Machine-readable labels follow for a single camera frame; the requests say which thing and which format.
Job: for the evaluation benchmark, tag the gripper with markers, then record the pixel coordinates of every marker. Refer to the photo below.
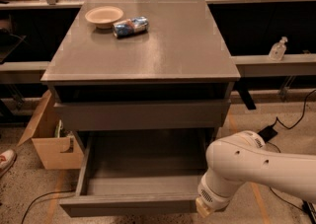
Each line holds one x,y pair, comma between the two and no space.
213,195

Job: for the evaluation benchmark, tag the beige paper bowl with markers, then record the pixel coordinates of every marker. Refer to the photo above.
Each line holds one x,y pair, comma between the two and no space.
104,17

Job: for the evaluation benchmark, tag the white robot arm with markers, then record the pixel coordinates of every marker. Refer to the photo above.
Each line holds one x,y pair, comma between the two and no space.
243,157

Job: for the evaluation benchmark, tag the clear sanitizer pump bottle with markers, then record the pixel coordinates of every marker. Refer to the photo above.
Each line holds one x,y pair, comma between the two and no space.
278,50

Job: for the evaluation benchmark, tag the black power adapter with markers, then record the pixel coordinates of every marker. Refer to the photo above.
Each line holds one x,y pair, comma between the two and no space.
267,133

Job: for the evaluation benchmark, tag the open cardboard box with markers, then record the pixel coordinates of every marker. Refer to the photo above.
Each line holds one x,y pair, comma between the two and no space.
55,152

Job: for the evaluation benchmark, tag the grey top drawer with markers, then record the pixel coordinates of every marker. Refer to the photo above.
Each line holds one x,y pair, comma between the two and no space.
142,115

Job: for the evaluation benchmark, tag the white red shoe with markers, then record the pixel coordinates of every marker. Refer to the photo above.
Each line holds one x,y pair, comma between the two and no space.
7,159

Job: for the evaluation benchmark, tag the black power strip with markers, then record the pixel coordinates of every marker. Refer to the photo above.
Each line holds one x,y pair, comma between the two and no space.
310,209

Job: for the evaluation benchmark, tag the grey drawer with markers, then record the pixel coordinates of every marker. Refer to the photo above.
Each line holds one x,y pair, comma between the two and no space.
142,115
139,172

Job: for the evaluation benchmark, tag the grey drawer cabinet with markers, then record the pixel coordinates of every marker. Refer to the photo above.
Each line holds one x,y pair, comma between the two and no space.
182,57

